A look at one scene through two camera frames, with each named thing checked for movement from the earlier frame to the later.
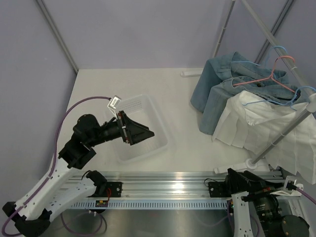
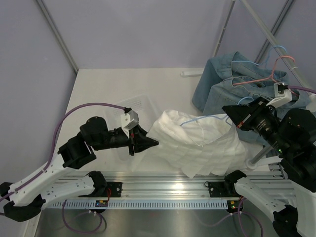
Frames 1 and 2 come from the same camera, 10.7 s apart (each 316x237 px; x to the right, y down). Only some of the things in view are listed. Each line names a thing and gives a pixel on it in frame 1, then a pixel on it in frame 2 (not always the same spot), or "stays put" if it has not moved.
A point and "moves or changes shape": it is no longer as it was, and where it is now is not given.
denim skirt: [217, 70] stays put
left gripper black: [138, 133] stays put
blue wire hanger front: [289, 103] → [217, 115]
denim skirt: [276, 85] moves or changes shape
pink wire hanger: [271, 76] stays put
